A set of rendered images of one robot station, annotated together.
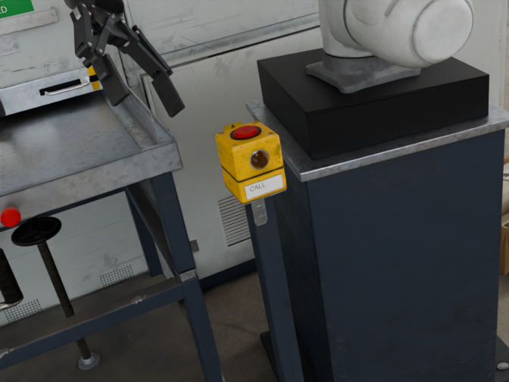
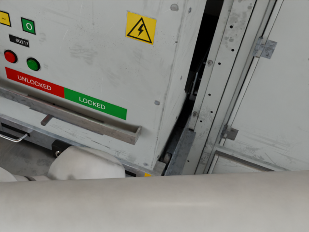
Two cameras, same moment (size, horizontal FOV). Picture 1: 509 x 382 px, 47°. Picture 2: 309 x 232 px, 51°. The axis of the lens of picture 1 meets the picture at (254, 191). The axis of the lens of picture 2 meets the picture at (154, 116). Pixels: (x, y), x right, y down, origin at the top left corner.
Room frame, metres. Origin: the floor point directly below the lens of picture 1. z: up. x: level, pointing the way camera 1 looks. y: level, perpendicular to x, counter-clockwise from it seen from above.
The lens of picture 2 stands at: (0.92, 0.06, 1.60)
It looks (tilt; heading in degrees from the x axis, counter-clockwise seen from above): 43 degrees down; 31
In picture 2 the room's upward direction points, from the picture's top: 10 degrees clockwise
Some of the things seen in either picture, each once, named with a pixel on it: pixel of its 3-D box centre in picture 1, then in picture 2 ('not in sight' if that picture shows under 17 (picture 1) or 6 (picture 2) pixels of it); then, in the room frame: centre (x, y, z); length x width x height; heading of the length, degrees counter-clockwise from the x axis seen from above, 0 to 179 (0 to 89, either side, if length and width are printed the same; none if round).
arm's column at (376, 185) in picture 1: (375, 248); not in sight; (1.23, -0.28, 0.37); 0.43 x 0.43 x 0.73; 9
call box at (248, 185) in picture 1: (251, 161); not in sight; (0.85, 0.00, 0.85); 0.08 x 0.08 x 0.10; 19
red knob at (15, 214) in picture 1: (10, 214); not in sight; (0.89, 0.41, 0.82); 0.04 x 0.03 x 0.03; 19
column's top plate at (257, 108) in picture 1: (364, 112); not in sight; (1.23, -0.28, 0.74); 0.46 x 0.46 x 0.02; 9
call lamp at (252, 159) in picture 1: (260, 161); not in sight; (0.81, -0.02, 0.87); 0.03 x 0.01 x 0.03; 109
